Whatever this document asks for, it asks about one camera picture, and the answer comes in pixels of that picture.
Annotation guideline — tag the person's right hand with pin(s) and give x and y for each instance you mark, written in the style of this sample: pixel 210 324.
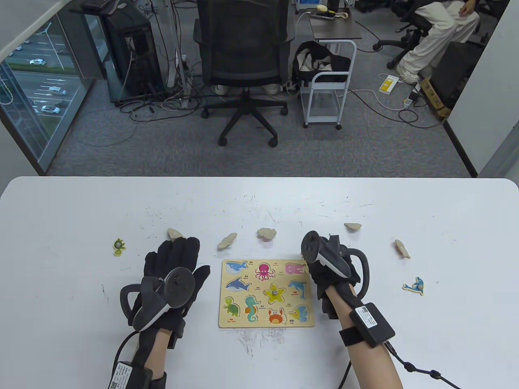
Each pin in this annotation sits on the person's right hand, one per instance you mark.
pixel 328 283

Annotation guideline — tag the person's left hand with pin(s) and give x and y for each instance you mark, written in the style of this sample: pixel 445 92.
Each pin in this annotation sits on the person's left hand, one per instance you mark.
pixel 174 255

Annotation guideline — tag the wooden puzzle piece with tail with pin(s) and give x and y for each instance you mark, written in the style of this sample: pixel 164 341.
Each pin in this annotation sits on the wooden puzzle piece with tail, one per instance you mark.
pixel 174 233

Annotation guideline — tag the yellow starfish puzzle piece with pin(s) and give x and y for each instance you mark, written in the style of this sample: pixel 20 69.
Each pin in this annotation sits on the yellow starfish puzzle piece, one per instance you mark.
pixel 280 298

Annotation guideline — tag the seahorse puzzle piece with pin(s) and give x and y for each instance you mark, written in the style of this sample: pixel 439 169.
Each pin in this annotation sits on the seahorse puzzle piece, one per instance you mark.
pixel 227 241

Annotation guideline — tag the green turtle puzzle piece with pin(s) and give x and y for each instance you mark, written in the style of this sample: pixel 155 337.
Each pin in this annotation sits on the green turtle puzzle piece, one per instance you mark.
pixel 119 247

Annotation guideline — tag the blue yellow fish puzzle piece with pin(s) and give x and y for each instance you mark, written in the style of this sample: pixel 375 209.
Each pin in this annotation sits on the blue yellow fish puzzle piece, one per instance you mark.
pixel 352 226

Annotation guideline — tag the wooden sea animal puzzle frame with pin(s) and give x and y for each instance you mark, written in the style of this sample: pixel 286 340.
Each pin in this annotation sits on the wooden sea animal puzzle frame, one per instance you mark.
pixel 259 288

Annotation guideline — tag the octopus puzzle piece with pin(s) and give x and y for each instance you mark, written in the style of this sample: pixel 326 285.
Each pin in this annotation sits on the octopus puzzle piece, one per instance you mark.
pixel 266 234

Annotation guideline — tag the pink jellyfish puzzle piece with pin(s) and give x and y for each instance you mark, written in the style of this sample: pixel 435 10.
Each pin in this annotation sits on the pink jellyfish puzzle piece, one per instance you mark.
pixel 402 248

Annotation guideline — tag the blue dolphin puzzle piece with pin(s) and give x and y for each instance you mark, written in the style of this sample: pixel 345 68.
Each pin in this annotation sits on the blue dolphin puzzle piece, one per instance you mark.
pixel 414 286

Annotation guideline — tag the person's left forearm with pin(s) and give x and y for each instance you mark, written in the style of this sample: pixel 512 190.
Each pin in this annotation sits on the person's left forearm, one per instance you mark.
pixel 160 352

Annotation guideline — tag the person's right forearm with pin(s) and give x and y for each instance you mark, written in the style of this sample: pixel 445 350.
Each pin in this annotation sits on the person's right forearm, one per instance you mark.
pixel 373 364

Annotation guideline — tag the black grey hand controller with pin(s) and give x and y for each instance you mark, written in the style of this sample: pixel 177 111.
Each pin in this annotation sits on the black grey hand controller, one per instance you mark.
pixel 310 245
pixel 180 287

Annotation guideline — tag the black computer tower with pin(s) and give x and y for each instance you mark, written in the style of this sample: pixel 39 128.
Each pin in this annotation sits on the black computer tower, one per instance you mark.
pixel 134 60

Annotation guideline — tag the white metal desk leg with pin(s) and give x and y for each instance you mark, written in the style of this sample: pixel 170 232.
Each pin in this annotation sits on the white metal desk leg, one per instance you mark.
pixel 179 48

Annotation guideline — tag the white yellow power strip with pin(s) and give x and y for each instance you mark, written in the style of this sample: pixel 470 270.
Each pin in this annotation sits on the white yellow power strip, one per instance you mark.
pixel 388 84

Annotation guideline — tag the white rolling cart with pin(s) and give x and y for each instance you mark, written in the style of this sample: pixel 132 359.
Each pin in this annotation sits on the white rolling cart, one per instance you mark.
pixel 329 73

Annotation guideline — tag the glass window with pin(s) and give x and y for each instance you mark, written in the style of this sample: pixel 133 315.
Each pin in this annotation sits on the glass window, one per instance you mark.
pixel 40 89

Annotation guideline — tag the cardboard box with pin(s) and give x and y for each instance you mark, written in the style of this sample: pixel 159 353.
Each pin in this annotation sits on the cardboard box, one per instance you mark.
pixel 432 95

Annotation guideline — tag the black mesh office chair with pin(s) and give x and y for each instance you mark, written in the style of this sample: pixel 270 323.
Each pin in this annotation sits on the black mesh office chair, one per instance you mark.
pixel 243 48

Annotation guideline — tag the black bag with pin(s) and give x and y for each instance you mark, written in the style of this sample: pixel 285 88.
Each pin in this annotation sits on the black bag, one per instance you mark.
pixel 340 63

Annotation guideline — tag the black cabinet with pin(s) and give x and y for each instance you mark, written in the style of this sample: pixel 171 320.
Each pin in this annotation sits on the black cabinet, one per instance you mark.
pixel 454 73

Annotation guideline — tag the dark brown side table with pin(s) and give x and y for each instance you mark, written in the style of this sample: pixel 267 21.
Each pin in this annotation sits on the dark brown side table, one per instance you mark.
pixel 336 28

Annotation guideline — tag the black keyboard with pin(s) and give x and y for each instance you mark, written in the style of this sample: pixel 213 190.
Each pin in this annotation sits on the black keyboard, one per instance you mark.
pixel 101 5

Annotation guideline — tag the black swivel chair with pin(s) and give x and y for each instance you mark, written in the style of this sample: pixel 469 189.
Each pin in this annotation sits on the black swivel chair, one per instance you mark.
pixel 417 20

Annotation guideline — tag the black bottle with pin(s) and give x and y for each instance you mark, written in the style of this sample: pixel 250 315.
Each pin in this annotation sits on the black bottle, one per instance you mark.
pixel 333 4

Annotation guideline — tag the blue white box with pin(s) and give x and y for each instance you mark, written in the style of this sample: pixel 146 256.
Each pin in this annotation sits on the blue white box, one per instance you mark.
pixel 308 3

